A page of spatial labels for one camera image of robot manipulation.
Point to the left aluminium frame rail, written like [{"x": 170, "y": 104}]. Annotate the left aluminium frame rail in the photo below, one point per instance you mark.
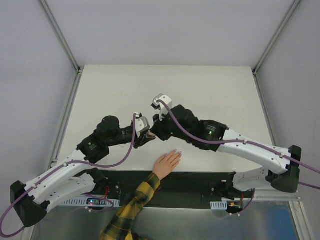
[{"x": 56, "y": 146}]

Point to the yellow plaid sleeve forearm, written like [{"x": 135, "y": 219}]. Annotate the yellow plaid sleeve forearm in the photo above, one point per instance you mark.
[{"x": 121, "y": 225}]

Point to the right aluminium frame post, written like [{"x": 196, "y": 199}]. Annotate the right aluminium frame post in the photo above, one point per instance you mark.
[{"x": 277, "y": 34}]

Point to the white cable duct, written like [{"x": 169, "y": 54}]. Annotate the white cable duct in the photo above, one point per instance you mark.
[
  {"x": 84, "y": 201},
  {"x": 219, "y": 205}
]

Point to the left white cable duct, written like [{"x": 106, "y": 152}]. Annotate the left white cable duct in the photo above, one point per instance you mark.
[{"x": 84, "y": 201}]

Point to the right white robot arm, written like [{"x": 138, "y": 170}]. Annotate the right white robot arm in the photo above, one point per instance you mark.
[{"x": 279, "y": 166}]

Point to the left aluminium frame post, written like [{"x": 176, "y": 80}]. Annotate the left aluminium frame post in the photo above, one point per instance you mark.
[{"x": 59, "y": 34}]

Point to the right white cable duct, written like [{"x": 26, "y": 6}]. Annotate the right white cable duct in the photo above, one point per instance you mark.
[{"x": 219, "y": 205}]

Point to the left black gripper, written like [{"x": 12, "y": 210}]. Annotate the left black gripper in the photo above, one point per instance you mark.
[{"x": 139, "y": 140}]

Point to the aluminium frame post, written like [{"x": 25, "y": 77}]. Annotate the aluminium frame post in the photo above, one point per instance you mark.
[
  {"x": 59, "y": 34},
  {"x": 277, "y": 34}
]

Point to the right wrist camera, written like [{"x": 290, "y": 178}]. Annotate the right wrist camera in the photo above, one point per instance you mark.
[{"x": 162, "y": 102}]

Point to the beige nail polish bottle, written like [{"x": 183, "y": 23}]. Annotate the beige nail polish bottle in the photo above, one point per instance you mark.
[{"x": 151, "y": 136}]

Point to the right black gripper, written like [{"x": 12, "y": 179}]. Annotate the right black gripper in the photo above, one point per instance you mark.
[{"x": 161, "y": 127}]

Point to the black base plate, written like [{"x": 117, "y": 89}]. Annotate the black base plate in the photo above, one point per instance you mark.
[{"x": 179, "y": 190}]

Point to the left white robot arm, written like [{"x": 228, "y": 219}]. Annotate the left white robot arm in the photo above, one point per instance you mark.
[{"x": 80, "y": 172}]

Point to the person's hand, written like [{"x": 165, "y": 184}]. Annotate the person's hand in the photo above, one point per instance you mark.
[{"x": 166, "y": 164}]

